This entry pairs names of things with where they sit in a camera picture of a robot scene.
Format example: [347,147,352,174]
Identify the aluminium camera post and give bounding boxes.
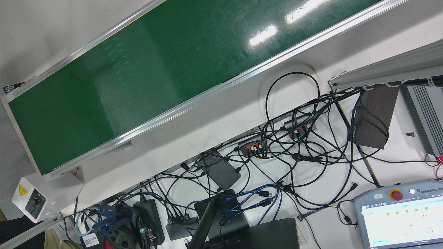
[327,39,443,91]

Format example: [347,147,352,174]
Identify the flat black adapter box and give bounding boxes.
[201,149,242,191]

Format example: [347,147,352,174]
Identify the black power brick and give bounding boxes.
[133,198,166,247]

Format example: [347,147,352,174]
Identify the black hub orange ports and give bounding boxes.
[237,136,268,157]

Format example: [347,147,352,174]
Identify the green conveyor belt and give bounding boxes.
[2,0,410,184]

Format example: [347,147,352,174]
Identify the black finned power supply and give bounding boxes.
[399,84,443,157]

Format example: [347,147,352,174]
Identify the blue cable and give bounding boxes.
[219,183,283,226]

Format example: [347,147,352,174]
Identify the black computer monitor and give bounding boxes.
[204,217,301,249]

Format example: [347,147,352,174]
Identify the grey USB hub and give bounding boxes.
[283,115,318,138]

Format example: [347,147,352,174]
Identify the tangled black cables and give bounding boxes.
[138,71,443,242]

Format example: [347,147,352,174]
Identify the black multiport hub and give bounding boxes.
[165,214,200,241]

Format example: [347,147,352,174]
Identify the black monitor stand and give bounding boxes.
[188,189,250,249]

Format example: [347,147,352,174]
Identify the teal cable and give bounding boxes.
[74,212,96,239]

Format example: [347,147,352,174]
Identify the white keyboard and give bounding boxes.
[293,215,311,247]

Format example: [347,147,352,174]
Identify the red cable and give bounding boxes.
[424,153,443,181]

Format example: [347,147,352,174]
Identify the aluminium profile bar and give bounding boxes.
[0,213,64,249]

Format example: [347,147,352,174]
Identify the black adapter white label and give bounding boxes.
[80,232,101,248]

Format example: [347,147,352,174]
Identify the grey teach pendant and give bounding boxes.
[353,179,443,249]

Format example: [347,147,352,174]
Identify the white conveyor control box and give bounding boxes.
[11,172,84,224]

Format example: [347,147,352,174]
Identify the dark brown block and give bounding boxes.
[352,85,399,150]

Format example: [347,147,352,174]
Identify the black label plate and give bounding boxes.
[3,82,25,94]

